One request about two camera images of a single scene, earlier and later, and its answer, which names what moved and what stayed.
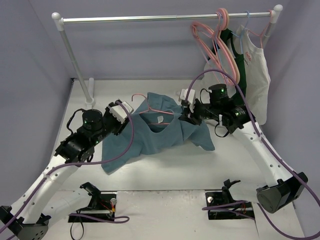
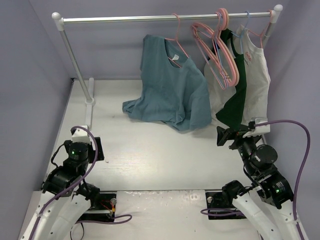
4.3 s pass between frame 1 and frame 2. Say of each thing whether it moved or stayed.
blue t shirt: moved
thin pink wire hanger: moved
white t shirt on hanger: stayed
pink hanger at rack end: stayed
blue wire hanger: stayed
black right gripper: moved
